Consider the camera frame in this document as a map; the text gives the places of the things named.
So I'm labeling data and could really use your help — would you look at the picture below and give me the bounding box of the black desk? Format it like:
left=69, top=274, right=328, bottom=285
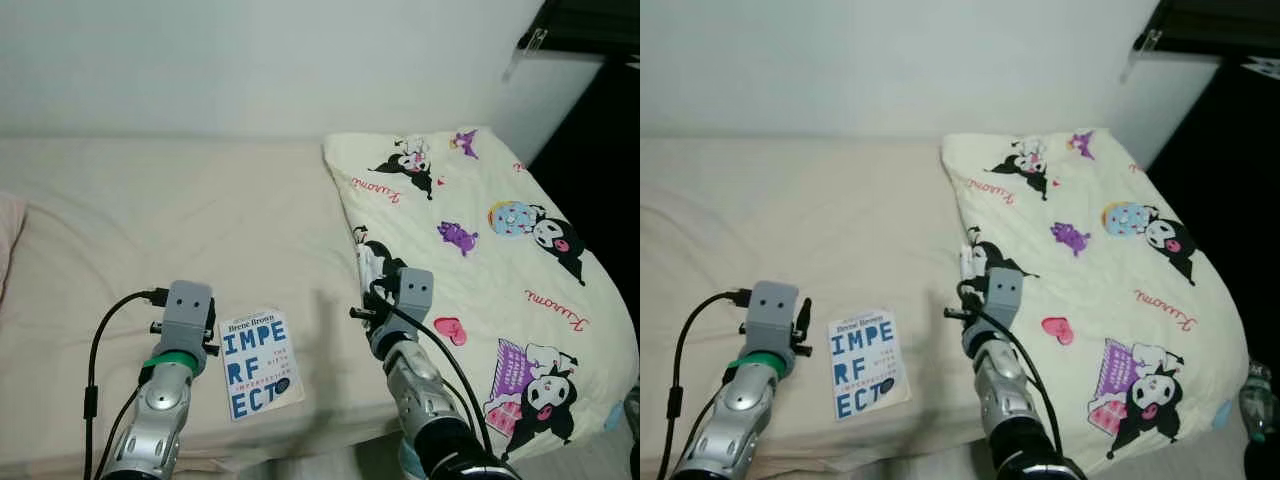
left=515, top=0, right=641, bottom=301
left=1140, top=0, right=1280, bottom=301

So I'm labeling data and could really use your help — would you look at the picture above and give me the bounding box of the cream cartoon print blanket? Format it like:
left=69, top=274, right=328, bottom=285
left=940, top=128, right=1256, bottom=476
left=322, top=125, right=641, bottom=463

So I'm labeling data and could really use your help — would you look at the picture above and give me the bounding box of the white book with blue letters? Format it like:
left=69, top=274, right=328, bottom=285
left=828, top=310, right=911, bottom=421
left=218, top=308, right=306, bottom=423

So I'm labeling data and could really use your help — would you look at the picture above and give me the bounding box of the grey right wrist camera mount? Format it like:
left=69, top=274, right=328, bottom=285
left=385, top=267, right=436, bottom=336
left=980, top=267, right=1023, bottom=336

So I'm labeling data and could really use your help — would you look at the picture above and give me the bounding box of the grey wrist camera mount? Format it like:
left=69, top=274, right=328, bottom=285
left=160, top=282, right=213, bottom=356
left=980, top=267, right=1023, bottom=336
left=745, top=282, right=801, bottom=356
left=385, top=267, right=436, bottom=336

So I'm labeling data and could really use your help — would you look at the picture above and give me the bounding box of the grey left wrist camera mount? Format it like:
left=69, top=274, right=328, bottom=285
left=745, top=282, right=801, bottom=356
left=160, top=282, right=213, bottom=356

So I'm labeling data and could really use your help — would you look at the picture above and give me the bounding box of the pink pillow with orange spots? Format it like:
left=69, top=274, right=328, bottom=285
left=0, top=192, right=26, bottom=301

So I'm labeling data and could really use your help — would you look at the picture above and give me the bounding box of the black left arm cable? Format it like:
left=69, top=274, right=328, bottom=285
left=82, top=288, right=171, bottom=480
left=668, top=288, right=756, bottom=480

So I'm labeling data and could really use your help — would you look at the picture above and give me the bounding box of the bed with cream sheet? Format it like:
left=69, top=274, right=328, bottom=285
left=0, top=135, right=641, bottom=471
left=640, top=135, right=1261, bottom=471

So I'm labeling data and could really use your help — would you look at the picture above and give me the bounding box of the clear plastic corner guard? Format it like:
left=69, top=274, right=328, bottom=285
left=505, top=28, right=551, bottom=81
left=1120, top=28, right=1166, bottom=81

